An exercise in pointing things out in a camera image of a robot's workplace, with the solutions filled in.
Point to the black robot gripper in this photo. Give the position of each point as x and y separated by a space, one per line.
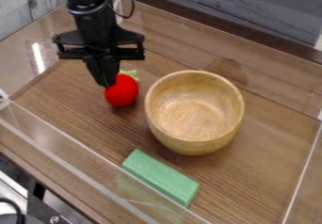
99 38

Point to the red plush strawberry toy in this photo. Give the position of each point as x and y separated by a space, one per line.
123 92

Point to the light wooden bowl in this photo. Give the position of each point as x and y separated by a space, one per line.
193 110

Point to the green rectangular block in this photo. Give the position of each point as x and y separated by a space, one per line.
175 185

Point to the black metal table leg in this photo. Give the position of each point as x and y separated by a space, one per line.
38 209

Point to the clear acrylic corner bracket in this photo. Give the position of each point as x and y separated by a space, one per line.
117 10

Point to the clear acrylic tray wall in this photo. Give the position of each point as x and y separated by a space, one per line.
81 177

